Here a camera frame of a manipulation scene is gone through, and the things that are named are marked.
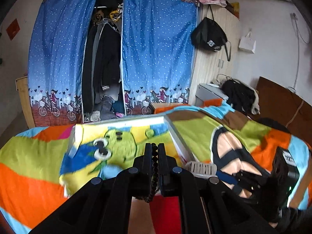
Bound blue dotted right curtain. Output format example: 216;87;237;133
121;0;197;115

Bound hanging dark clothes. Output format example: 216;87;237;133
82;0;124;123

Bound black bead necklace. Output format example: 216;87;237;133
136;143;160;203

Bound red diamond wall sticker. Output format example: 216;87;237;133
6;19;20;41

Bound colourful cartoon bed quilt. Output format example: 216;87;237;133
1;102;311;233

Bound white striped wardrobe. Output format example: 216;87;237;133
188;5;240;105

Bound white paper shopping bag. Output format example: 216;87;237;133
238;29;256;53

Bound white shallow tray box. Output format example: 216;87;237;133
59;115;195;198

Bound wooden side cabinet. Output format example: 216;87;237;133
15;76;35;128

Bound black clothes pile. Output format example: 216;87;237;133
221;79;260;115

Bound brown wooden headboard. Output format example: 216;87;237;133
253;77;312;145

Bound grey hair claw clip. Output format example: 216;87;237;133
185;161;217;179

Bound black hanging bag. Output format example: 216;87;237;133
190;5;232;62

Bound white bedside table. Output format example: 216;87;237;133
195;83;229;107

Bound blue dotted curtain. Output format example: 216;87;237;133
121;0;197;115
28;0;96;127

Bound blue dotted left curtain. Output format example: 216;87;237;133
28;0;96;127

